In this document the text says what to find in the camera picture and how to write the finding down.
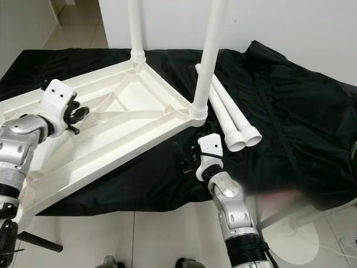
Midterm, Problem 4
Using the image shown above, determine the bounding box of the white plastic table top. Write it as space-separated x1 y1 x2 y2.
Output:
0 56 210 219

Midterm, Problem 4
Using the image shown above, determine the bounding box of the white plastic table leg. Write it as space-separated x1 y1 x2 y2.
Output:
190 0 229 121
127 0 147 66
195 64 247 152
201 70 263 147

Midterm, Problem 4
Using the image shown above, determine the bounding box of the grey robot right foot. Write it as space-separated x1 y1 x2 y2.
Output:
176 258 201 268

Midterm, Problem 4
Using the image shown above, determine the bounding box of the grey robot foot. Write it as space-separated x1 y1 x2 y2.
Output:
102 256 120 268
176 258 201 268

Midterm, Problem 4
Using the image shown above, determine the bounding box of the black cylindrical rod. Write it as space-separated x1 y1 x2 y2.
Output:
16 231 64 253

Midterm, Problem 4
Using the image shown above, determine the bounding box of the black cloth table cover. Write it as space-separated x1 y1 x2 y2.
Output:
0 39 357 217

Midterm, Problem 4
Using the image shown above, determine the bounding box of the grey robot left foot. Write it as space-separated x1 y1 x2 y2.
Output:
102 256 120 268

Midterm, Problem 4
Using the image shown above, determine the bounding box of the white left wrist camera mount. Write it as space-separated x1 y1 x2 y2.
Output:
40 78 80 135

